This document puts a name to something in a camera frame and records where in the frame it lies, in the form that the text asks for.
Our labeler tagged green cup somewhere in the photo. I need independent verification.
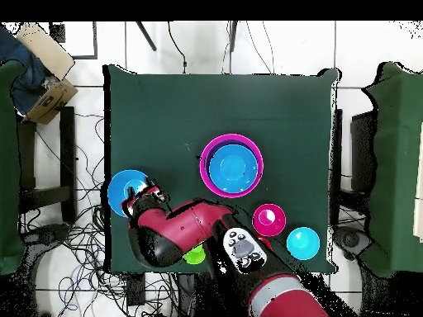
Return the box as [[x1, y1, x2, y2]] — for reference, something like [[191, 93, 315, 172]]
[[183, 245, 207, 266]]

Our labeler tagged small blue bowl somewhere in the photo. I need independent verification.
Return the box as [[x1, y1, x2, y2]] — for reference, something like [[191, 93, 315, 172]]
[[286, 226, 321, 262]]

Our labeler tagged medium blue bowl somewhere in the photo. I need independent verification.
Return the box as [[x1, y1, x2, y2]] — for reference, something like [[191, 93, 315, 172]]
[[107, 168, 150, 219], [208, 144, 259, 194]]

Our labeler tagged red cup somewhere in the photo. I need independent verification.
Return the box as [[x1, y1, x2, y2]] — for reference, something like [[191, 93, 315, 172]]
[[255, 234, 273, 251]]

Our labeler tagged black box cabinet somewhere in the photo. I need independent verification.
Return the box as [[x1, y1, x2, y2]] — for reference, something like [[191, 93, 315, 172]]
[[349, 111, 378, 192]]

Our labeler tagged beige cushion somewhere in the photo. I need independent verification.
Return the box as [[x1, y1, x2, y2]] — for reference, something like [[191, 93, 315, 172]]
[[16, 21, 75, 81]]

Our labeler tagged large pink bowl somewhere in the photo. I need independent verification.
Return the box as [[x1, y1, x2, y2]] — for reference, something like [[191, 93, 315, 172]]
[[198, 133, 264, 199]]

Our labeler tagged brown cardboard box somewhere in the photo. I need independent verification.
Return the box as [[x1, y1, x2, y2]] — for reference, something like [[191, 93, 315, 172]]
[[26, 78, 79, 125]]

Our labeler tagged black floor box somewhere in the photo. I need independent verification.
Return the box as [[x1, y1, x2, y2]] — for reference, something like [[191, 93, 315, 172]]
[[126, 272, 146, 306]]

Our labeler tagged dark green tablecloth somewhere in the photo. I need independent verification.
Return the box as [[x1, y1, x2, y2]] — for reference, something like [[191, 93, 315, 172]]
[[103, 64, 341, 275]]

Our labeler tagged small crimson bowl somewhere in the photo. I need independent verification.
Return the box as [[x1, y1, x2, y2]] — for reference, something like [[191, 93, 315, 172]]
[[251, 203, 288, 238]]

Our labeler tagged dark blue cloth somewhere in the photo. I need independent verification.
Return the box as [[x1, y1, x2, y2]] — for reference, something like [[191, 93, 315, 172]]
[[0, 26, 57, 115]]

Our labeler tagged tangle of black cables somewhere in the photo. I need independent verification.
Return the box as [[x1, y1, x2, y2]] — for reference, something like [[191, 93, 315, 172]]
[[19, 111, 179, 317]]

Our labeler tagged black stand frame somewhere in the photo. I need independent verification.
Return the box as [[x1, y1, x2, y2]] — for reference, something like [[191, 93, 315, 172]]
[[17, 106, 77, 224]]

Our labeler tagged black cable with connector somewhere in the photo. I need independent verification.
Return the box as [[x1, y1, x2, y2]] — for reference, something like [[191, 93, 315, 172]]
[[167, 21, 188, 73]]

